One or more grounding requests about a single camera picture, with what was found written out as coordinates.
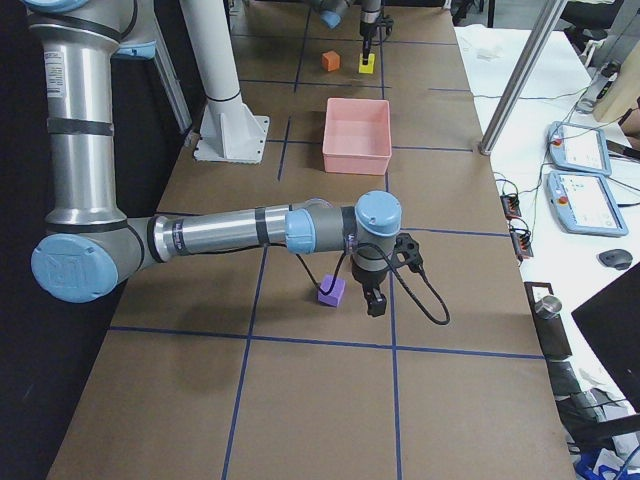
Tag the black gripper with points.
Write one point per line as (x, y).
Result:
(368, 23)
(366, 278)

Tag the yellow foam block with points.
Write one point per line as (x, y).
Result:
(366, 69)

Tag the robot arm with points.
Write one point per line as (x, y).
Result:
(332, 12)
(102, 228)

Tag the pink plastic bin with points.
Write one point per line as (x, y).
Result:
(357, 136)

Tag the orange foam block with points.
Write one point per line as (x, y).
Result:
(330, 61)

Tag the purple foam block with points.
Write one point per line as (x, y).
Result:
(331, 290)

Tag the orange connector board near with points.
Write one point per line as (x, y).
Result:
(521, 241)

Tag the orange connector board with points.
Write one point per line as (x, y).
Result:
(511, 205)
(521, 241)

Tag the white mounting column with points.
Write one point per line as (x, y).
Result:
(229, 131)

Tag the orange connector board far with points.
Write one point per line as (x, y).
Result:
(511, 205)

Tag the silver metal cylinder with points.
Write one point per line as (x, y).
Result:
(547, 307)

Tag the upper teach pendant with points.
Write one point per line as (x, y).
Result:
(579, 148)

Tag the teach pendant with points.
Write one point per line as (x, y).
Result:
(583, 204)
(579, 148)

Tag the lower teach pendant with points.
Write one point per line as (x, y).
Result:
(583, 204)

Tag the black monitor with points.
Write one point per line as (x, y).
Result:
(609, 322)

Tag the black computer mouse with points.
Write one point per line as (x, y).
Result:
(618, 259)

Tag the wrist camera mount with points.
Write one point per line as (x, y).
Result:
(406, 252)
(385, 25)

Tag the aluminium frame post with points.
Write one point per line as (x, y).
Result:
(542, 29)

